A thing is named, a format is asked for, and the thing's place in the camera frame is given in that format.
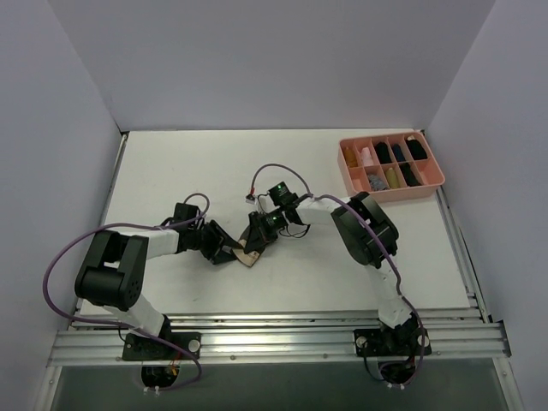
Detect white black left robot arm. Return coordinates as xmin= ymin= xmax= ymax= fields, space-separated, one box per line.
xmin=74 ymin=217 xmax=242 ymax=359

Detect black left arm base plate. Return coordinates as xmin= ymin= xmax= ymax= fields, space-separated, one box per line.
xmin=122 ymin=332 xmax=202 ymax=361

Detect pink divided storage box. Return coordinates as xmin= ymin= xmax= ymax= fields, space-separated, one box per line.
xmin=338 ymin=131 xmax=445 ymax=202

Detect brown underwear cream waistband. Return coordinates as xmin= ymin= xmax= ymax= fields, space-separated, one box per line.
xmin=232 ymin=226 xmax=265 ymax=268

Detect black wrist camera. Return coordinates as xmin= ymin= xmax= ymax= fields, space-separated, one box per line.
xmin=172 ymin=202 xmax=201 ymax=224
xmin=267 ymin=182 xmax=298 ymax=207

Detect grey patterned rolled garment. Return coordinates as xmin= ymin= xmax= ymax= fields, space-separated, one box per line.
xmin=367 ymin=174 xmax=388 ymax=192

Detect orange rolled garment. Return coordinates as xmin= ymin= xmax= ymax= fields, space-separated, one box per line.
xmin=342 ymin=146 xmax=358 ymax=168

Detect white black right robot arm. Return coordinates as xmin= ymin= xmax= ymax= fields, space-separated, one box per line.
xmin=241 ymin=192 xmax=422 ymax=354

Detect black white rolled garment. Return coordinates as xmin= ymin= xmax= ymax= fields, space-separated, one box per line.
xmin=406 ymin=136 xmax=428 ymax=161

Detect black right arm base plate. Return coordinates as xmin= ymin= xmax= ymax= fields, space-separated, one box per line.
xmin=353 ymin=325 xmax=422 ymax=358

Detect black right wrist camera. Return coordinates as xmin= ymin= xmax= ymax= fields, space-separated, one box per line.
xmin=267 ymin=182 xmax=298 ymax=207

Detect yellow rolled garment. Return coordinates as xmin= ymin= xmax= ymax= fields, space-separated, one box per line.
xmin=385 ymin=168 xmax=400 ymax=189

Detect dark blue rolled garment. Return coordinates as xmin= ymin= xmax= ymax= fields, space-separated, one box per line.
xmin=391 ymin=144 xmax=406 ymax=163

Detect aluminium frame rail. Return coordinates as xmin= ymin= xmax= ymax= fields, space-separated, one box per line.
xmin=48 ymin=308 xmax=510 ymax=366

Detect pink white rolled garment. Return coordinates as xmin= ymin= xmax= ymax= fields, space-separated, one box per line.
xmin=360 ymin=147 xmax=374 ymax=167

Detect black rolled garment lower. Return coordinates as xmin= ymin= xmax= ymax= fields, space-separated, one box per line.
xmin=399 ymin=163 xmax=421 ymax=187

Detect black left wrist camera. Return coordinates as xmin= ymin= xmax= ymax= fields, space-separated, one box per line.
xmin=172 ymin=202 xmax=201 ymax=224

